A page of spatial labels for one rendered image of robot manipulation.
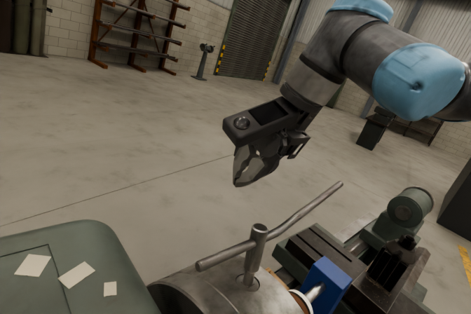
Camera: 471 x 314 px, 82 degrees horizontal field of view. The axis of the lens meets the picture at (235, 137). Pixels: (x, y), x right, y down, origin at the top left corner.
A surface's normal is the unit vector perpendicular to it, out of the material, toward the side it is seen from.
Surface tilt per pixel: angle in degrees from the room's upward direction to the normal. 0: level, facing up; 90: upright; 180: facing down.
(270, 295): 2
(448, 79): 102
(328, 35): 94
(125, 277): 22
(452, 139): 90
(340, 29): 80
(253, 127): 32
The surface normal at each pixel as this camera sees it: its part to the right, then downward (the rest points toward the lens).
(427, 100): 0.32, 0.64
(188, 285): -0.03, -1.00
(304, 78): -0.56, 0.15
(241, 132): 0.07, -0.65
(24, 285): 0.30, -0.90
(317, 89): -0.11, 0.47
